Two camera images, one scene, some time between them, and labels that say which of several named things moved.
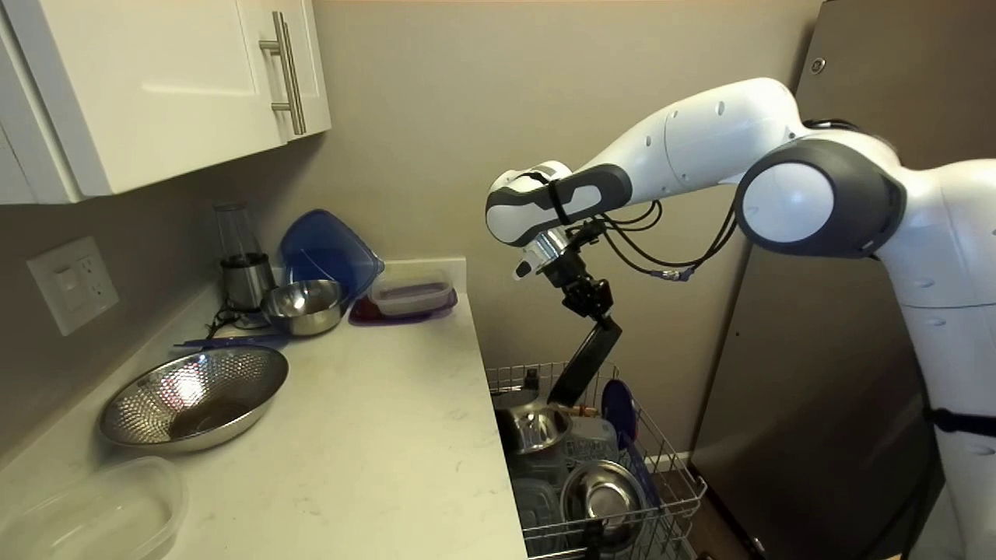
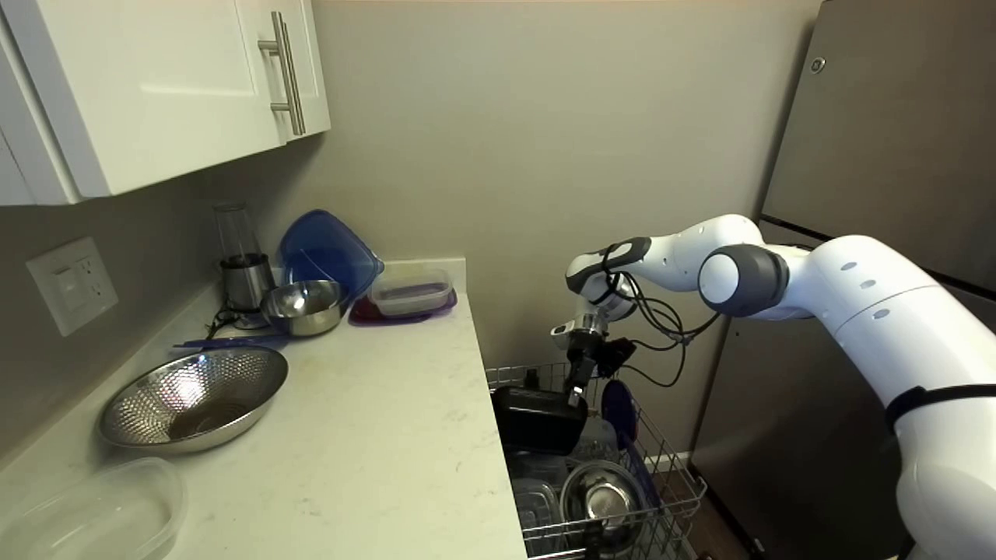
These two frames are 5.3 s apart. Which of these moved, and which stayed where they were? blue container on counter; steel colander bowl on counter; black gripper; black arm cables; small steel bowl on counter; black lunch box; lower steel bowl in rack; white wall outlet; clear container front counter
Moved: black arm cables; black gripper; black lunch box
Stayed: small steel bowl on counter; clear container front counter; steel colander bowl on counter; white wall outlet; lower steel bowl in rack; blue container on counter
